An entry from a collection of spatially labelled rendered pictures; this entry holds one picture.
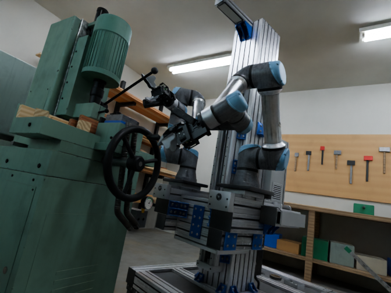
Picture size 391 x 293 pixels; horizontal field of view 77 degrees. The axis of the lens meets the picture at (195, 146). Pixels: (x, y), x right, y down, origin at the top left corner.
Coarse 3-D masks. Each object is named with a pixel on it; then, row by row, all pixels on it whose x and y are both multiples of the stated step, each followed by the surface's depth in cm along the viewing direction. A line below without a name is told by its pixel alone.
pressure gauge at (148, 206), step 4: (148, 196) 117; (144, 200) 116; (148, 200) 118; (152, 200) 120; (140, 204) 116; (144, 204) 115; (148, 204) 118; (152, 204) 120; (144, 208) 116; (148, 208) 118
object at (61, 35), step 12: (60, 24) 130; (72, 24) 124; (48, 36) 133; (60, 36) 126; (72, 36) 124; (48, 48) 129; (60, 48) 123; (72, 48) 124; (48, 60) 126; (60, 60) 120; (36, 72) 129; (48, 72) 122; (60, 72) 119; (36, 84) 125; (48, 84) 119; (60, 84) 120; (36, 96) 122; (48, 96) 116; (48, 108) 115
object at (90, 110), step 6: (78, 108) 115; (84, 108) 112; (90, 108) 110; (96, 108) 111; (102, 108) 114; (78, 114) 114; (84, 114) 111; (90, 114) 109; (96, 114) 111; (102, 114) 114
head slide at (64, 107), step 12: (84, 36) 122; (84, 48) 120; (72, 60) 122; (72, 72) 119; (72, 84) 116; (84, 84) 120; (72, 96) 115; (84, 96) 121; (60, 108) 116; (72, 108) 115
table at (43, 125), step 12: (24, 120) 86; (36, 120) 83; (48, 120) 82; (12, 132) 89; (24, 132) 84; (36, 132) 81; (48, 132) 82; (60, 132) 86; (72, 132) 89; (84, 132) 94; (84, 144) 94; (96, 144) 97; (120, 156) 106; (144, 156) 123
